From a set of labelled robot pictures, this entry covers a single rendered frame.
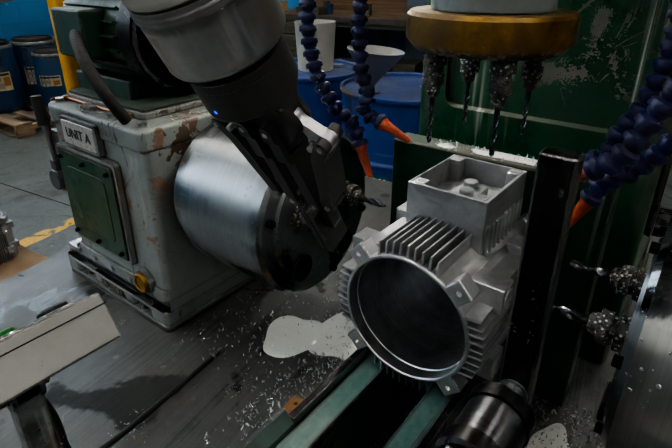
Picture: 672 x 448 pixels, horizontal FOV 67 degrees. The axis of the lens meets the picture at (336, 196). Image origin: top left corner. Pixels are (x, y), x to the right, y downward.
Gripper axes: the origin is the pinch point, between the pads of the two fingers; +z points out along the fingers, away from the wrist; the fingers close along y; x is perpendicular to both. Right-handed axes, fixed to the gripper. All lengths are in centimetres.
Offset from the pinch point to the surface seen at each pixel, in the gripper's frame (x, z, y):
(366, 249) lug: -2.7, 9.0, -0.6
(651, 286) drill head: -7.5, 6.2, -27.5
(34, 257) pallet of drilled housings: 14, 107, 204
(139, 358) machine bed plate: 20, 29, 36
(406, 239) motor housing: -4.8, 7.4, -5.1
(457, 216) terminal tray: -11.0, 9.9, -7.8
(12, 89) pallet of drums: -91, 146, 482
